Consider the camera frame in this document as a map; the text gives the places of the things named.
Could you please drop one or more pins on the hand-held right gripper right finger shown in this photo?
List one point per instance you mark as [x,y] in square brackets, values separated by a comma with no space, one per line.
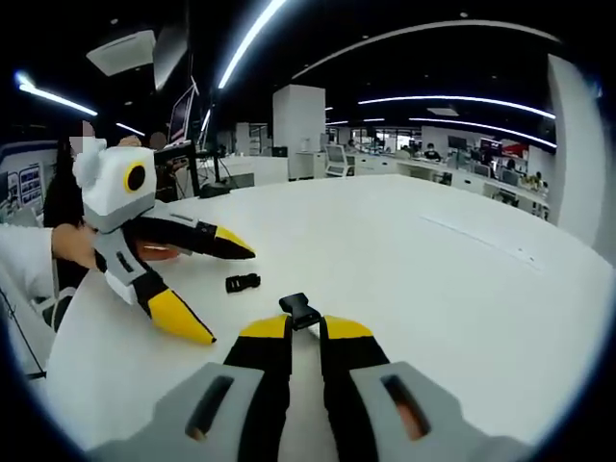
[351,351]

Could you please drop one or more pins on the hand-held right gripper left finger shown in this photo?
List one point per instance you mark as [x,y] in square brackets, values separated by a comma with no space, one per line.
[262,351]

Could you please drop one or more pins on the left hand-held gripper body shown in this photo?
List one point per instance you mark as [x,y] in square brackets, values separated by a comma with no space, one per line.
[118,187]

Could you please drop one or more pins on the black plastic buckle socket part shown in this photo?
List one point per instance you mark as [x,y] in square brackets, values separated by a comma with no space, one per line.
[300,313]

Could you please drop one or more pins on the black plastic buckle pronged part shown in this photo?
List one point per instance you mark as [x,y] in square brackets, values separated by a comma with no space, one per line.
[243,283]

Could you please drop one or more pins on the person's left hand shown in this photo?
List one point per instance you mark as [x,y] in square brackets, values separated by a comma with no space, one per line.
[74,245]

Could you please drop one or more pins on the black rounded desk object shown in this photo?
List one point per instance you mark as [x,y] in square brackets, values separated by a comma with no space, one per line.
[215,190]

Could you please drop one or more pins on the black monitor stand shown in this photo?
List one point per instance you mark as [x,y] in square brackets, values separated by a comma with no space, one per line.
[190,168]

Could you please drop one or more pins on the computer monitor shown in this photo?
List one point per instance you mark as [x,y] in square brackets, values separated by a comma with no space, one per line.
[182,113]

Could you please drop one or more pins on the white ceiling light strip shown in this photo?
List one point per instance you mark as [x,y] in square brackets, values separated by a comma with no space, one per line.
[250,41]
[486,127]
[457,100]
[58,100]

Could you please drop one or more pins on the ceiling air conditioner unit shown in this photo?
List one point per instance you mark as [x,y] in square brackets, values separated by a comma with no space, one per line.
[122,52]

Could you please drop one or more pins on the white office chair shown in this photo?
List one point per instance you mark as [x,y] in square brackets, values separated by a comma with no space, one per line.
[339,161]

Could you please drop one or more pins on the row of white office desks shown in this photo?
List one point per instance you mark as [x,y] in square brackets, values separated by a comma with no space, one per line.
[462,180]

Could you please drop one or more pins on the wall poster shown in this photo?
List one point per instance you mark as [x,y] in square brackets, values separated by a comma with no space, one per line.
[26,187]

